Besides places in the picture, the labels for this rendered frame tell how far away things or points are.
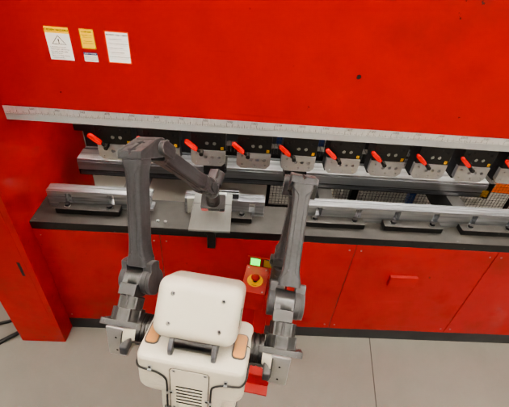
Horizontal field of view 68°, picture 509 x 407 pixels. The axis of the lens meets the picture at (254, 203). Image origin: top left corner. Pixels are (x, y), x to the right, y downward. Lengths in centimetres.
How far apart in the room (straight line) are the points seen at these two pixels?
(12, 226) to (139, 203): 97
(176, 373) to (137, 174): 52
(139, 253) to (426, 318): 190
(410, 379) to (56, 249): 210
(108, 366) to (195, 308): 157
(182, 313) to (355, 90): 107
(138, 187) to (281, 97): 74
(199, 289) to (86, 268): 130
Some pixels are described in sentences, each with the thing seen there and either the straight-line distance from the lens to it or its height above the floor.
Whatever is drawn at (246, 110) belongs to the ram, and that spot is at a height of 145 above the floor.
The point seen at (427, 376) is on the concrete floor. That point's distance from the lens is 266.
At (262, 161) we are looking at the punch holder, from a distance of 168.
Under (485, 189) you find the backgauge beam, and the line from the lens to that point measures 248.
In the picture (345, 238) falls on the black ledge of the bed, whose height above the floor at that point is 87.
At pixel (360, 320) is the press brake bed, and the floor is 20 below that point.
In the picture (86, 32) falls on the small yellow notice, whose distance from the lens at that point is 158.
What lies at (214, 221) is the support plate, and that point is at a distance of 167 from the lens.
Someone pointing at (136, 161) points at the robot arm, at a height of 156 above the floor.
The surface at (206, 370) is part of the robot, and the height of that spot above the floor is 123.
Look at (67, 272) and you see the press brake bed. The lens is 224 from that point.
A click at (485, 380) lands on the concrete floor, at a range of 282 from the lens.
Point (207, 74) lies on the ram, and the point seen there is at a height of 159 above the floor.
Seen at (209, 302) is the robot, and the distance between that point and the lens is 93.
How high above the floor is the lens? 212
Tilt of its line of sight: 39 degrees down
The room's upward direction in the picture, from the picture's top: 6 degrees clockwise
